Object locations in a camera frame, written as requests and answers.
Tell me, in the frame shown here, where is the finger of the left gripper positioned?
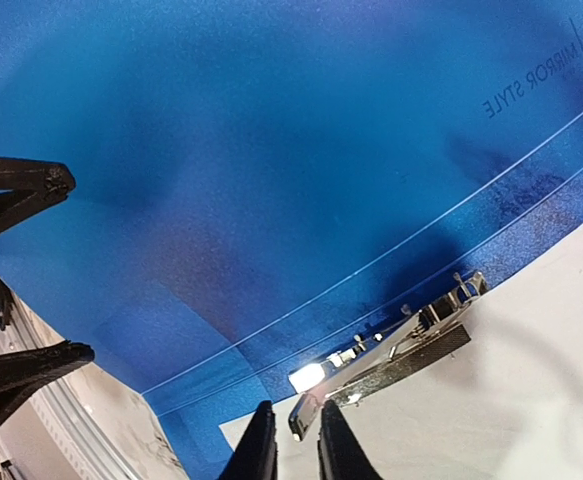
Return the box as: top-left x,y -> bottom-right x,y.
0,157 -> 76,234
0,341 -> 95,426

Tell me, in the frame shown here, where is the white paper sheet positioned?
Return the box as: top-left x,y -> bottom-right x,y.
218,199 -> 583,480

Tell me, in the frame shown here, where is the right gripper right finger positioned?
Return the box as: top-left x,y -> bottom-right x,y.
317,400 -> 382,480

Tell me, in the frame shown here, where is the aluminium front rail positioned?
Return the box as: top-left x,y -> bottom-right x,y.
0,297 -> 141,479

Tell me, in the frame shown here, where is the metal folder clip mechanism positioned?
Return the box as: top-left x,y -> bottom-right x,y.
288,271 -> 489,442

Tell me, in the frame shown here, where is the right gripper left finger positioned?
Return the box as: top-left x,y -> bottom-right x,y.
220,400 -> 277,480

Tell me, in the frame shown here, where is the blue file folder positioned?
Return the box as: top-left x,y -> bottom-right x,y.
0,1 -> 583,479

